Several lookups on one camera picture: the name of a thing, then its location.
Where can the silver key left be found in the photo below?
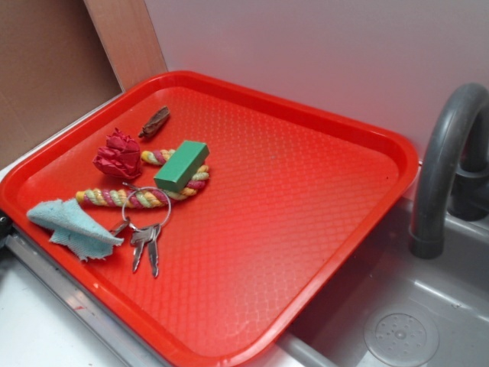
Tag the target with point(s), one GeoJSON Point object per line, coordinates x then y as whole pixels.
{"type": "Point", "coordinates": [139, 238]}

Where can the sink drain cover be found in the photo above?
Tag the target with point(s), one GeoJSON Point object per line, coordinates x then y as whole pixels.
{"type": "Point", "coordinates": [401, 335]}

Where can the crumpled red paper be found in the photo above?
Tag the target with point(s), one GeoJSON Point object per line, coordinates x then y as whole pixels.
{"type": "Point", "coordinates": [120, 157]}

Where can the silver key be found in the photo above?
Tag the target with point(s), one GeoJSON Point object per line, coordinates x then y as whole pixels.
{"type": "Point", "coordinates": [153, 250]}
{"type": "Point", "coordinates": [139, 238]}

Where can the wooden board edge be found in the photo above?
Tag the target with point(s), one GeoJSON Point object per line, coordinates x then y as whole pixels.
{"type": "Point", "coordinates": [128, 37]}

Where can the red plastic tray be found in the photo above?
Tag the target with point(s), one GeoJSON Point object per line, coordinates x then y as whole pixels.
{"type": "Point", "coordinates": [292, 193]}

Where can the multicolour twisted rope toy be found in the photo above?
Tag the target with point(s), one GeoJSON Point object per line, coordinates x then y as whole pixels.
{"type": "Point", "coordinates": [145, 199]}

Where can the grey toy faucet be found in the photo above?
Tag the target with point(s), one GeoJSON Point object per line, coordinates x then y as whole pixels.
{"type": "Point", "coordinates": [454, 175]}

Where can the grey toy sink basin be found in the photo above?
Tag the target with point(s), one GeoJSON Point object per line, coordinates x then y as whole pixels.
{"type": "Point", "coordinates": [452, 290]}

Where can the green rectangular block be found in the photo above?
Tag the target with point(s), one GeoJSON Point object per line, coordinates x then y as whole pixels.
{"type": "Point", "coordinates": [183, 164]}

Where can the silver key right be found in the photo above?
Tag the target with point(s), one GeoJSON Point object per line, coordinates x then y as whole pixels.
{"type": "Point", "coordinates": [153, 250]}

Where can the brown cardboard panel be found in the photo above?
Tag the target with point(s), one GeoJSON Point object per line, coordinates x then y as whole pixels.
{"type": "Point", "coordinates": [54, 70]}

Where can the light blue cloth scrap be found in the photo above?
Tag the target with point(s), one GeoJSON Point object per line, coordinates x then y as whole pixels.
{"type": "Point", "coordinates": [72, 227]}

